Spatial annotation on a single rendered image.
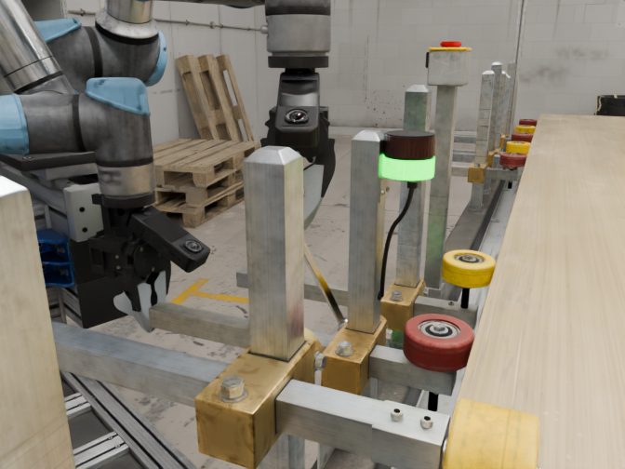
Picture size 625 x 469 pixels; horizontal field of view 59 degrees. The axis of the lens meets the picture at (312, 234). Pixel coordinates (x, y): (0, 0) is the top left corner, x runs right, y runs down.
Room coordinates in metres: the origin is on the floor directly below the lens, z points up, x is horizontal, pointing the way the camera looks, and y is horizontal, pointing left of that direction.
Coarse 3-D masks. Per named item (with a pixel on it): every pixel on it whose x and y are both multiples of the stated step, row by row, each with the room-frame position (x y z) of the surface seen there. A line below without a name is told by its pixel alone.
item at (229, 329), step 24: (168, 312) 0.71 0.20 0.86; (192, 312) 0.71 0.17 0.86; (216, 312) 0.71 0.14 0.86; (192, 336) 0.69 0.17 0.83; (216, 336) 0.67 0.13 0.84; (240, 336) 0.66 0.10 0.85; (384, 360) 0.58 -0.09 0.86; (408, 360) 0.58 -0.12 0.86; (408, 384) 0.57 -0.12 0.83; (432, 384) 0.56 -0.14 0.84
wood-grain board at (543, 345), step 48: (576, 144) 1.95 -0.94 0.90; (624, 144) 1.95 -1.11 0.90; (528, 192) 1.25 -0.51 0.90; (576, 192) 1.25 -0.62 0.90; (624, 192) 1.25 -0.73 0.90; (528, 240) 0.90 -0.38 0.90; (576, 240) 0.90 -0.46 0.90; (624, 240) 0.90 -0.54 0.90; (528, 288) 0.70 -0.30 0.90; (576, 288) 0.70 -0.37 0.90; (624, 288) 0.70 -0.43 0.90; (480, 336) 0.56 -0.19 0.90; (528, 336) 0.56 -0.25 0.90; (576, 336) 0.56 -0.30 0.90; (624, 336) 0.56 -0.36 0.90; (480, 384) 0.47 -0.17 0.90; (528, 384) 0.47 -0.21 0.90; (576, 384) 0.47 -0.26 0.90; (624, 384) 0.47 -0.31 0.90; (576, 432) 0.40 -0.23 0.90; (624, 432) 0.40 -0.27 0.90
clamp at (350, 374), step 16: (384, 320) 0.66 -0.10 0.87; (336, 336) 0.62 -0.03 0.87; (352, 336) 0.62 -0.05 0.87; (368, 336) 0.62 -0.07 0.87; (384, 336) 0.65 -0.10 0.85; (368, 352) 0.59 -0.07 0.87; (336, 368) 0.57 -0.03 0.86; (352, 368) 0.56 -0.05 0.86; (368, 368) 0.59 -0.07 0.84; (336, 384) 0.57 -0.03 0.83; (352, 384) 0.56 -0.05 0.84
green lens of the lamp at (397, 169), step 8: (384, 160) 0.62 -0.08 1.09; (392, 160) 0.61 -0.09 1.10; (400, 160) 0.60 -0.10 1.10; (424, 160) 0.60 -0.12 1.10; (432, 160) 0.61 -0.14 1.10; (384, 168) 0.62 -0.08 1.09; (392, 168) 0.61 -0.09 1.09; (400, 168) 0.60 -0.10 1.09; (408, 168) 0.60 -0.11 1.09; (416, 168) 0.60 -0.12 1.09; (424, 168) 0.60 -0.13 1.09; (432, 168) 0.61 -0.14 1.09; (384, 176) 0.62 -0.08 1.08; (392, 176) 0.61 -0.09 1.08; (400, 176) 0.60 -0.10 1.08; (408, 176) 0.60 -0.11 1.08; (416, 176) 0.60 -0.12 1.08; (424, 176) 0.60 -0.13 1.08; (432, 176) 0.62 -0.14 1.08
